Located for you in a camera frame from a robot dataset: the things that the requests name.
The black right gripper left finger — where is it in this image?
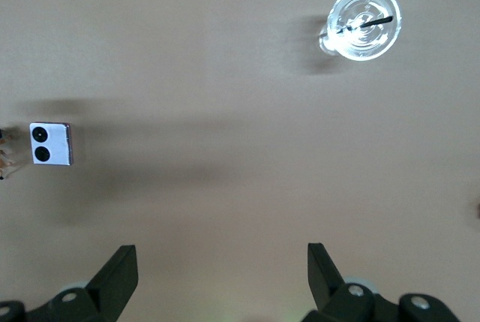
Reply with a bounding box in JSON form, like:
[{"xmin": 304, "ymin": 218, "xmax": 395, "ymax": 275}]
[{"xmin": 28, "ymin": 244, "xmax": 140, "ymax": 322}]

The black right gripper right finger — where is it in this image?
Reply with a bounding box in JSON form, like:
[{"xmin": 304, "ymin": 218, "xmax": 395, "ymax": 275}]
[{"xmin": 301, "ymin": 242, "xmax": 401, "ymax": 322}]

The white two-hole block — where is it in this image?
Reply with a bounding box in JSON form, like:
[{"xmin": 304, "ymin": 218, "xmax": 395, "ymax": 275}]
[{"xmin": 28, "ymin": 122, "xmax": 75, "ymax": 167}]

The clear plastic lidded cup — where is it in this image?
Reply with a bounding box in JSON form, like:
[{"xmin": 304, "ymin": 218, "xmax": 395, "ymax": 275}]
[{"xmin": 318, "ymin": 0, "xmax": 402, "ymax": 62}]

